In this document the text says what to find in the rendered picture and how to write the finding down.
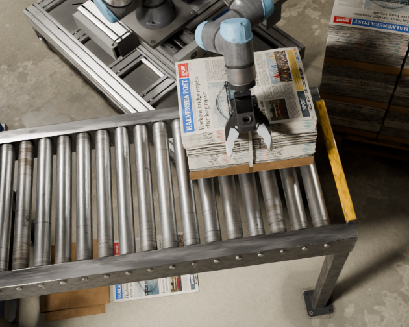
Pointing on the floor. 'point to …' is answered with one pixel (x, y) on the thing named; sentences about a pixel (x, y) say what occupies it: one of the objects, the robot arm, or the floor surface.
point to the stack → (384, 28)
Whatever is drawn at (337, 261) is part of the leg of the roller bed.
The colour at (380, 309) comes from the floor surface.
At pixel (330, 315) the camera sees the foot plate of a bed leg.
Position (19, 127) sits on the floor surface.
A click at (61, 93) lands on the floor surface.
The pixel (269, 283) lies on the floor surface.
